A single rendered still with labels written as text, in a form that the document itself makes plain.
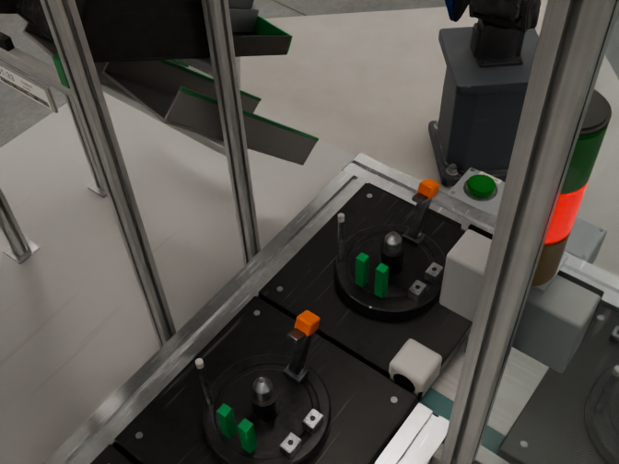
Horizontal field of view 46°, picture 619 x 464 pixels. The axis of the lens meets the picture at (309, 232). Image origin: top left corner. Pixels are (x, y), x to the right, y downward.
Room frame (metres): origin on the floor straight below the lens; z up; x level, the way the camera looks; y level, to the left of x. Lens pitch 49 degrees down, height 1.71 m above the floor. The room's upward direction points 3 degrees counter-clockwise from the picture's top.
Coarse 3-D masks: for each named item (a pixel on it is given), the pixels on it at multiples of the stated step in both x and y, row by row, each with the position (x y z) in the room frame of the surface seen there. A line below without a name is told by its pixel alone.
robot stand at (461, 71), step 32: (448, 32) 0.97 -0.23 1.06; (448, 64) 0.89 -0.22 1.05; (448, 96) 0.91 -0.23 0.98; (480, 96) 0.84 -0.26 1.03; (512, 96) 0.84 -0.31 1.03; (448, 128) 0.88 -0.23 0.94; (480, 128) 0.84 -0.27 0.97; (512, 128) 0.84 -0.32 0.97; (448, 160) 0.86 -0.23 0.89; (480, 160) 0.84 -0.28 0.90
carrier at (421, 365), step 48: (384, 192) 0.72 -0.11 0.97; (336, 240) 0.64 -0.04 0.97; (384, 240) 0.57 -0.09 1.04; (432, 240) 0.61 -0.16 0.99; (288, 288) 0.56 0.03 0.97; (336, 288) 0.56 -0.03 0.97; (384, 288) 0.52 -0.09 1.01; (432, 288) 0.53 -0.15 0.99; (336, 336) 0.49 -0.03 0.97; (384, 336) 0.48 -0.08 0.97; (432, 336) 0.48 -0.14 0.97
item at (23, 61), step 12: (0, 48) 0.61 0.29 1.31; (12, 60) 0.59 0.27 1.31; (24, 60) 0.58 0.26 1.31; (36, 60) 0.58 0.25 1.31; (180, 60) 0.70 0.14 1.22; (192, 60) 0.69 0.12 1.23; (204, 60) 0.68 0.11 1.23; (36, 72) 0.57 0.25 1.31; (48, 72) 0.56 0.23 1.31; (204, 72) 0.68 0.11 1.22; (48, 84) 0.56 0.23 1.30; (60, 84) 0.55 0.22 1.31; (72, 96) 0.54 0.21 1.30
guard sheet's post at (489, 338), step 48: (576, 0) 0.33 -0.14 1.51; (576, 48) 0.32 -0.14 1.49; (528, 96) 0.33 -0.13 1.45; (576, 96) 0.31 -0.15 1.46; (528, 144) 0.33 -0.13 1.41; (528, 192) 0.33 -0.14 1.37; (528, 240) 0.31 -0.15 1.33; (480, 336) 0.32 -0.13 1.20; (480, 384) 0.32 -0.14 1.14; (480, 432) 0.32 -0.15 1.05
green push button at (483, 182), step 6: (480, 174) 0.74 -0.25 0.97; (468, 180) 0.73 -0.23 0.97; (474, 180) 0.73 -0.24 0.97; (480, 180) 0.73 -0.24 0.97; (486, 180) 0.73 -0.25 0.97; (492, 180) 0.73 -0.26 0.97; (468, 186) 0.72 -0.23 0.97; (474, 186) 0.72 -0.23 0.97; (480, 186) 0.72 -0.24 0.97; (486, 186) 0.72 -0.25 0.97; (492, 186) 0.72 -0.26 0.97; (474, 192) 0.71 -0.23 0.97; (480, 192) 0.71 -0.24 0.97; (486, 192) 0.71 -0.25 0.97; (492, 192) 0.71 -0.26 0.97; (480, 198) 0.71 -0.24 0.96
